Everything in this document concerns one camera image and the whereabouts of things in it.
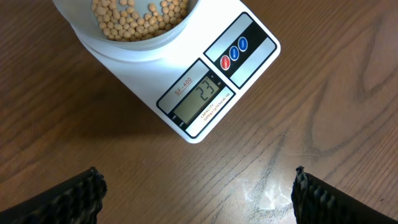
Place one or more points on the soybeans in bowl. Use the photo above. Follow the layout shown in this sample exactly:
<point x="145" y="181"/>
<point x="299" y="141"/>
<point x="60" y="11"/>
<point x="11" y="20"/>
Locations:
<point x="119" y="20"/>

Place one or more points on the grey bowl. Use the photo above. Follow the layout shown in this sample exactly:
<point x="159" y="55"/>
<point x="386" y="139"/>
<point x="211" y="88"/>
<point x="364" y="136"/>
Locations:
<point x="82" y="18"/>

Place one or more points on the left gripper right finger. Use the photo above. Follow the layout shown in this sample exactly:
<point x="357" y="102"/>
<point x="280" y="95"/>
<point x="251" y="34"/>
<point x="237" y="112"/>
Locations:
<point x="316" y="202"/>

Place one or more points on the white digital kitchen scale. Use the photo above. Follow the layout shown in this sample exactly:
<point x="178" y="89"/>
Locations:
<point x="193" y="80"/>

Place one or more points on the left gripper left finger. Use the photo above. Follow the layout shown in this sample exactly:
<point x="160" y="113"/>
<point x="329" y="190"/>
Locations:
<point x="77" y="200"/>

